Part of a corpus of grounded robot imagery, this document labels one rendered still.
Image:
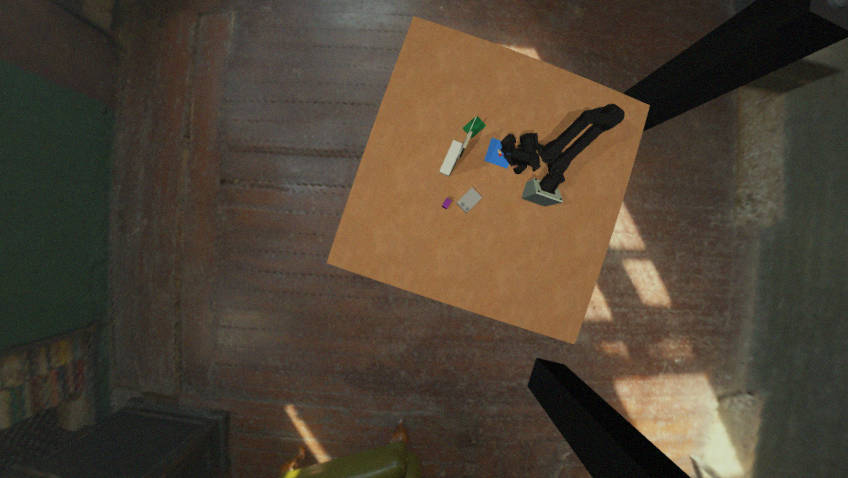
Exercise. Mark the blue flat square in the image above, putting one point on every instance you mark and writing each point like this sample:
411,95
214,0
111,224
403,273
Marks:
492,155

